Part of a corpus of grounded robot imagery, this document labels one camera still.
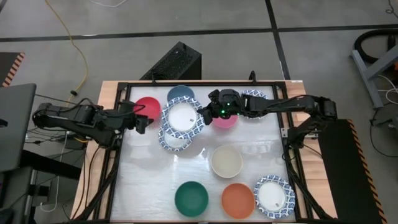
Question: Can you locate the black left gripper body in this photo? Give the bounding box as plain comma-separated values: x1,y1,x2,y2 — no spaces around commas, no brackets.
119,100,147,130

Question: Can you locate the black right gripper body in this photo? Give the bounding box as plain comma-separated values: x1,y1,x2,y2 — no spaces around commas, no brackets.
207,89,246,119

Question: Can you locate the red bowl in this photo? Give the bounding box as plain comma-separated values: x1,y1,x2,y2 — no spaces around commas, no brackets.
134,96,162,121

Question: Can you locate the pink bowl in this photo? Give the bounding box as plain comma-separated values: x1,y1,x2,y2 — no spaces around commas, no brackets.
212,113,239,129

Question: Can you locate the blue patterned paper plate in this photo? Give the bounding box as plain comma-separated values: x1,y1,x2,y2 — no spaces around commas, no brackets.
253,174,296,219
160,95,206,140
241,89,269,121
157,126,193,152

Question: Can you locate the dark blue bowl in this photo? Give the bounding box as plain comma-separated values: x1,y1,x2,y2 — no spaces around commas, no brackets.
167,85,195,102

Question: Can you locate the cream bowl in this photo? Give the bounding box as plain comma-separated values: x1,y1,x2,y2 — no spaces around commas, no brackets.
211,144,244,179

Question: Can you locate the green bowl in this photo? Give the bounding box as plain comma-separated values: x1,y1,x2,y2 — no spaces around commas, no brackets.
174,181,210,218

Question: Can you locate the orange bowl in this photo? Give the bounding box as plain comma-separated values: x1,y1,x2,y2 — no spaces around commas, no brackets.
221,182,256,220

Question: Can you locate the black computer tower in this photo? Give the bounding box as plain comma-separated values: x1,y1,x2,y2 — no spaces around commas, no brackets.
139,41,202,81

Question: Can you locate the grey monitor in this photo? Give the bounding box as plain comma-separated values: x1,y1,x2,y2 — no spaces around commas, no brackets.
0,83,37,173

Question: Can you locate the small hazard striped mat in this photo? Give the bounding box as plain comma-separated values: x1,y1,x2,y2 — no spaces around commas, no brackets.
0,52,25,88

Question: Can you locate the black mat with hazard stripes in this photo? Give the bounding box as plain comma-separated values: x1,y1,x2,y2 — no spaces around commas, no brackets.
313,118,388,224

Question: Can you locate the grey metal stand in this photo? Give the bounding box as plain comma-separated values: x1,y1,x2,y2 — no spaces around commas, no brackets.
349,43,398,109

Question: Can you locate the black aluminium table frame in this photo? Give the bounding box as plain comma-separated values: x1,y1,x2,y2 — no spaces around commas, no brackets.
73,79,338,224

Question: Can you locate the yellow cable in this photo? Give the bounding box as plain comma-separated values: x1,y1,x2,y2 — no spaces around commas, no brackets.
44,0,89,105

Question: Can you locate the black desk frame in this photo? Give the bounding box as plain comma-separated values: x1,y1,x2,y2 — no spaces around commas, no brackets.
0,149,82,224

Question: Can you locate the white floor cable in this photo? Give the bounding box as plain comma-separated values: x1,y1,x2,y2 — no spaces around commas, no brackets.
88,0,128,8

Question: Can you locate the black hose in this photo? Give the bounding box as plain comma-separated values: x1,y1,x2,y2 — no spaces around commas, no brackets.
354,29,398,65

